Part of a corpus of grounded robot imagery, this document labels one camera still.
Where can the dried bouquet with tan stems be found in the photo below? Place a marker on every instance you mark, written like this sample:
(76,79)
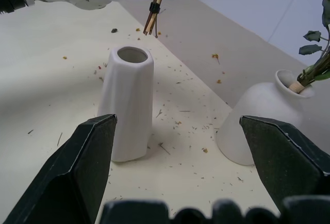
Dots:
(154,8)

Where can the tall white ceramic vase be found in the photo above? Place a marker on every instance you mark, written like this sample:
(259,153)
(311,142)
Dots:
(129,92)

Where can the green leafy flower bouquet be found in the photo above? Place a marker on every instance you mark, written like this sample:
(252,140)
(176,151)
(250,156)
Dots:
(307,76)

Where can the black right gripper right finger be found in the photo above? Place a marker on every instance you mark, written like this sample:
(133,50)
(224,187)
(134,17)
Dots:
(281,154)

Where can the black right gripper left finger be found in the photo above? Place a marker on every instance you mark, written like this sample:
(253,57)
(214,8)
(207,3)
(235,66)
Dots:
(74,167)

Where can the dark plant crumb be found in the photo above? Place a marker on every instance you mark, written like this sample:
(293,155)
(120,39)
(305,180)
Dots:
(114,30)

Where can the round white ceramic vase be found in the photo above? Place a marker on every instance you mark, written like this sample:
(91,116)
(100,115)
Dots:
(263,105)

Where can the yellow fallen flower bit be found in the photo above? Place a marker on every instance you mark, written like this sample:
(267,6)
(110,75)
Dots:
(215,56)

